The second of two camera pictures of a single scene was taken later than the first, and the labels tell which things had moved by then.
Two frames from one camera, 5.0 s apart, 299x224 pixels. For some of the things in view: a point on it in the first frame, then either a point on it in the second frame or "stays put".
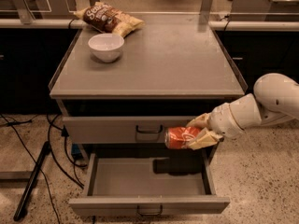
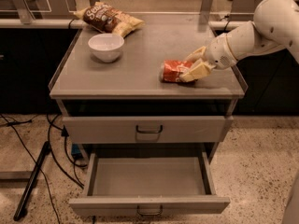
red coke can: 179,137 to 171,70
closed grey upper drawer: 112,130 stays put
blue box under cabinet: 75,149 stays put
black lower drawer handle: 149,214 stays put
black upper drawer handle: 149,132 stays put
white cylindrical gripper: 220,119 to 219,54
